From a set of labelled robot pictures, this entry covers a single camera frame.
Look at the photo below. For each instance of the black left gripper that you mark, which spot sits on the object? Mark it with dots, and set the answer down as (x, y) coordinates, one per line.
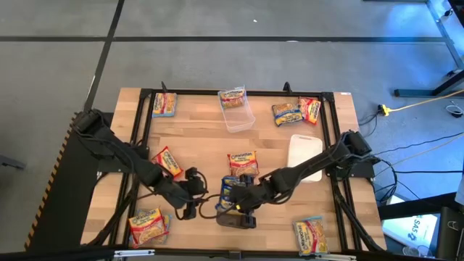
(192, 192)

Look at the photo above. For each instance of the black desk leg frame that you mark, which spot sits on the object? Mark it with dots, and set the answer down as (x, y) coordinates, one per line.
(417, 93)

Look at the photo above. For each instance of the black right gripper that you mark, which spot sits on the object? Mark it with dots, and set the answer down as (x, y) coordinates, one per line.
(253, 195)

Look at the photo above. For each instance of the silver metal bracket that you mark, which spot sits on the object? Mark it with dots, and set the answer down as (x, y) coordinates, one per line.
(134, 252)
(335, 256)

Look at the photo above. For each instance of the black hazard-striped floor mat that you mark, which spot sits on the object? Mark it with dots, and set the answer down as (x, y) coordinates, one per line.
(61, 203)

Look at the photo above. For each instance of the red Maruchan noodle pack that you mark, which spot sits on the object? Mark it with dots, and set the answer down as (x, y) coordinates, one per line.
(310, 109)
(243, 165)
(169, 161)
(146, 225)

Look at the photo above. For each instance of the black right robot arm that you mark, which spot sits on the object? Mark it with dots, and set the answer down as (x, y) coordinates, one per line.
(311, 165)

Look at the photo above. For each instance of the grey metal bracket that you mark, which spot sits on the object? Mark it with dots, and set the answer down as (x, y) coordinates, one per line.
(11, 162)

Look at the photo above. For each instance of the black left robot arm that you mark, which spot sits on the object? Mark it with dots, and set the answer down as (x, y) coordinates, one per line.
(137, 163)

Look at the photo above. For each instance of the dark grey plastic bin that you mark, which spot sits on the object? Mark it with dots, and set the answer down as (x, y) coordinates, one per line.
(224, 222)

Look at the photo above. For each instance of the white box blue print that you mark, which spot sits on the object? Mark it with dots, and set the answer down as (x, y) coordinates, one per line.
(413, 228)

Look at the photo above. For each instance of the clear plastic bin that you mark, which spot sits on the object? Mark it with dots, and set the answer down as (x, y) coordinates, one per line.
(241, 121)

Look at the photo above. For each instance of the light-blue-edged Maruchan noodle pack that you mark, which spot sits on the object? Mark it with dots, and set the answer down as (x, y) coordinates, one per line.
(165, 105)
(169, 217)
(310, 237)
(232, 98)

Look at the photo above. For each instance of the white plastic bin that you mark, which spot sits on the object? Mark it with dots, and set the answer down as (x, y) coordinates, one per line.
(304, 148)

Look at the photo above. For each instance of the black aluminium table frame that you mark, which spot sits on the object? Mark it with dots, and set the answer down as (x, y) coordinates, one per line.
(268, 93)

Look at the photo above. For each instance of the black frame clamp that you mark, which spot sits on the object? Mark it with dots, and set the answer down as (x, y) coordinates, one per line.
(287, 87)
(164, 87)

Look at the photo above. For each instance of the black crossbeam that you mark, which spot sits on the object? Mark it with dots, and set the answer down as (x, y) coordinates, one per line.
(72, 254)

